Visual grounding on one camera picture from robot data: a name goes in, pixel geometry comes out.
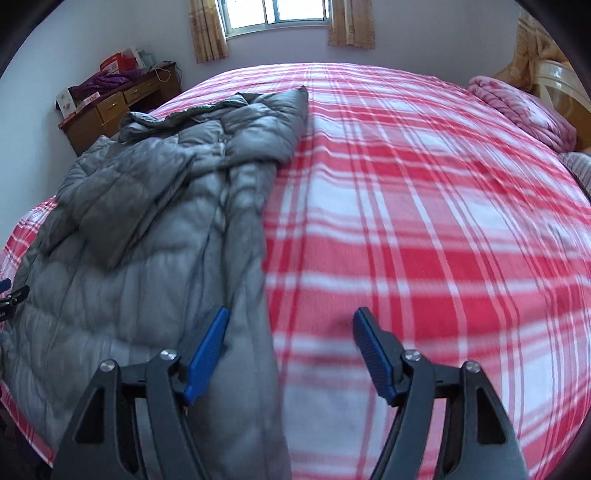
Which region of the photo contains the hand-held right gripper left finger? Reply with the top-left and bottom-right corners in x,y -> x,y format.
51,306 -> 232,480

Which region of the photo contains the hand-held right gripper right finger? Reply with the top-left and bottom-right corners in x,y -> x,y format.
353,307 -> 532,480

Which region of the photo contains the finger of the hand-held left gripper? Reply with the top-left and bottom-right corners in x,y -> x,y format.
0,278 -> 31,323

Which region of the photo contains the grey puffer jacket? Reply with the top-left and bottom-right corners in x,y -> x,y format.
0,85 -> 309,480

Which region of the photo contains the bed with red plaid sheet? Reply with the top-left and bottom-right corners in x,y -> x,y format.
0,62 -> 591,480

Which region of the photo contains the brown wooden desk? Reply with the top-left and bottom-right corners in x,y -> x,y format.
58,62 -> 181,158

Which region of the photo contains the white upright box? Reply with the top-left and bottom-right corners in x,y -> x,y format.
55,89 -> 77,116

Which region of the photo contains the purple garment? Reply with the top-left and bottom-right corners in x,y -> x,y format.
69,71 -> 141,100

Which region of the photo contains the red cardboard box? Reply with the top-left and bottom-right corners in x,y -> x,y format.
99,52 -> 134,75

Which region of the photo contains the striped pillow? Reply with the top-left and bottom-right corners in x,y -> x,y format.
558,151 -> 591,204

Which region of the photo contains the pink folded quilt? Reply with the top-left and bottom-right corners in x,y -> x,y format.
468,76 -> 578,152

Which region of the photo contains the wooden bed headboard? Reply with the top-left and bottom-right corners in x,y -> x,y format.
533,60 -> 591,153

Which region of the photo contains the window with metal frame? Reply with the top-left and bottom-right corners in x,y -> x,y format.
222,0 -> 331,40

